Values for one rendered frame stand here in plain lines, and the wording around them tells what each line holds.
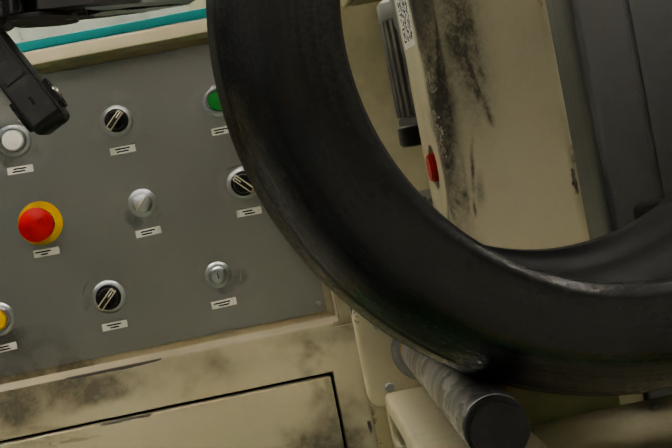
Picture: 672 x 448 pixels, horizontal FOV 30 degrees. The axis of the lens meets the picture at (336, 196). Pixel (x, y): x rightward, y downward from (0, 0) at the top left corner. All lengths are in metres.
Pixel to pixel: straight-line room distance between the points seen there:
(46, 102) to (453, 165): 0.44
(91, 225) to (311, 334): 0.29
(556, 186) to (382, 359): 0.24
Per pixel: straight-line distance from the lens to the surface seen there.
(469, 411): 0.85
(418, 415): 1.09
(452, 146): 1.20
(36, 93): 0.91
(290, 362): 1.45
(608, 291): 0.84
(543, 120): 1.22
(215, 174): 1.48
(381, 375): 1.19
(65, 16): 0.91
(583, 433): 1.17
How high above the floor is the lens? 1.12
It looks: 3 degrees down
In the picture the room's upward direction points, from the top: 11 degrees counter-clockwise
